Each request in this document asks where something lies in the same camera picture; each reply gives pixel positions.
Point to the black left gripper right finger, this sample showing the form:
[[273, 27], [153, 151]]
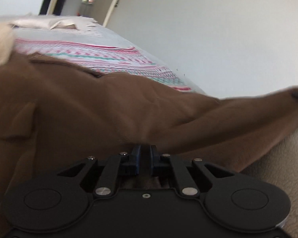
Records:
[[190, 179]]

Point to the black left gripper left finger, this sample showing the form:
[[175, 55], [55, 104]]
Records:
[[103, 178]]

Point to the brown coat with fur collar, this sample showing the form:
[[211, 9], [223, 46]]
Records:
[[54, 113]]

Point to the pink green patterned blanket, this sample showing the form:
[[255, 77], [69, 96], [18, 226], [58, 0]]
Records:
[[105, 59]]

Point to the grey bed sheet mattress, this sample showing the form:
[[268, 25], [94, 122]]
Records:
[[97, 35]]

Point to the white light cloth on bed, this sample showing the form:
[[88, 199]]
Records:
[[50, 22]]

